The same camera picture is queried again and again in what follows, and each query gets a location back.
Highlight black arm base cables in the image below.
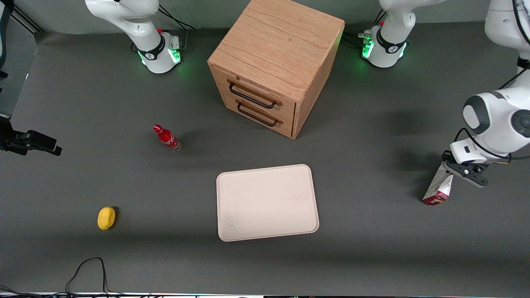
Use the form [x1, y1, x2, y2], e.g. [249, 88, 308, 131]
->
[344, 9, 388, 47]
[159, 4, 196, 33]

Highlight black metal drawer handle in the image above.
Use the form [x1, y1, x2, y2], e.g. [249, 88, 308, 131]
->
[237, 102, 279, 127]
[229, 82, 277, 109]

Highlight beige plastic tray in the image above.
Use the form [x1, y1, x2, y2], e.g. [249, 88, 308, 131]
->
[216, 164, 320, 242]

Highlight black right arm base cables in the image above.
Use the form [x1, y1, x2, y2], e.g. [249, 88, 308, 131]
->
[159, 4, 196, 33]

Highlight yellow lemon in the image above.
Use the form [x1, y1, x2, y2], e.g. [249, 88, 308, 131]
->
[97, 207, 116, 231]

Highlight black looped floor cable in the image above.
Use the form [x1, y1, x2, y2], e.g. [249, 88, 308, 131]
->
[65, 257, 114, 295]

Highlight red cola bottle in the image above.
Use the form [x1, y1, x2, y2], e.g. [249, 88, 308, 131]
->
[153, 124, 182, 151]

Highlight wooden drawer cabinet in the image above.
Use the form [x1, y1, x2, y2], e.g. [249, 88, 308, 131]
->
[207, 0, 345, 140]

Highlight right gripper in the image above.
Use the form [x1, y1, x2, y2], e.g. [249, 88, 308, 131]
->
[0, 117, 63, 157]

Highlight black hanging strap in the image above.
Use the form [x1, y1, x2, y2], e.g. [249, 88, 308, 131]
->
[0, 0, 14, 80]

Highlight black left arm base cables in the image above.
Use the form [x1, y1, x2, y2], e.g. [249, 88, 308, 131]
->
[344, 9, 388, 47]

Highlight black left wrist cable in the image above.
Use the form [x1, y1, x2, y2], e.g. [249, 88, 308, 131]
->
[455, 127, 530, 160]

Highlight dark grey table mat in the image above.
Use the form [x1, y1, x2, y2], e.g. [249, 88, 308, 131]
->
[0, 19, 530, 295]

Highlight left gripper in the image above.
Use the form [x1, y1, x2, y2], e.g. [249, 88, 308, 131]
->
[442, 138, 510, 166]

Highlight red cookie box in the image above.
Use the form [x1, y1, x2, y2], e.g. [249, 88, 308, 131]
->
[422, 161, 455, 206]

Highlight black metal frame rail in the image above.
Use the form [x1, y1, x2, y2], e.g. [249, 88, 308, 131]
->
[9, 7, 43, 34]

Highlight wooden drawer front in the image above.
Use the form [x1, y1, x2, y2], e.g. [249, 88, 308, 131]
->
[223, 93, 296, 139]
[210, 67, 297, 121]

